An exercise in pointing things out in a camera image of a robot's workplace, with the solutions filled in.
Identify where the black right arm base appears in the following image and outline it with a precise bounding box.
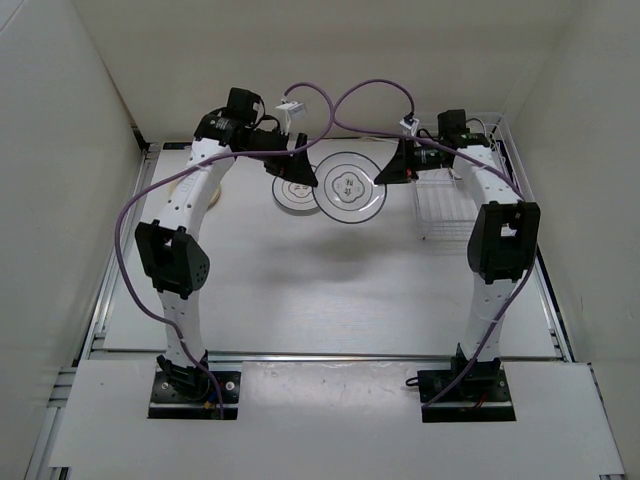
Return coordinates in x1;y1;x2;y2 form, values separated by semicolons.
405;351;516;423

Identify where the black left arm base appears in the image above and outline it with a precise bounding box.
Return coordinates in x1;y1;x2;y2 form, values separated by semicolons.
147;366;242;421

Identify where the white blue-rimmed plate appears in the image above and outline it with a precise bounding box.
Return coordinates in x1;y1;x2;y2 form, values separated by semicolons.
313;151;387;224
271;178;320;216

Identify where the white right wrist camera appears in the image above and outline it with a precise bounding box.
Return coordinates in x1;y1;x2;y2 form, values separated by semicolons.
399;112;420;137

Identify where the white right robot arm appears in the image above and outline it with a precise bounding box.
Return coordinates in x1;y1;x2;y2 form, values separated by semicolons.
375;109;541;400

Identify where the aluminium rail frame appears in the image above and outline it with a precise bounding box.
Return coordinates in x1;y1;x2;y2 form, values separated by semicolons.
48;159;624;479

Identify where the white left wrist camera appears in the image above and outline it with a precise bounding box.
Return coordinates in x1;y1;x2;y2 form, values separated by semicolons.
275;100;307;135

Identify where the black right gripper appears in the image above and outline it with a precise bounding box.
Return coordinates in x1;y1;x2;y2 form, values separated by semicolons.
375;136;450;185

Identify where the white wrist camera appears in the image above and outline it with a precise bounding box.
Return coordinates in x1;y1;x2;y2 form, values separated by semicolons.
399;112;420;137
275;100;307;135

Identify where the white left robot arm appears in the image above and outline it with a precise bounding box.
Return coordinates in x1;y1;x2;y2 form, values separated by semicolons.
135;87;318;402

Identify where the white wire dish rack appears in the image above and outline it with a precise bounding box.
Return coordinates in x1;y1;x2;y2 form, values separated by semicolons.
411;112;530;243

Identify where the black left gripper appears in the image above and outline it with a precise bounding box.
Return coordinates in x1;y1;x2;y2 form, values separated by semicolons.
239;126;318;187

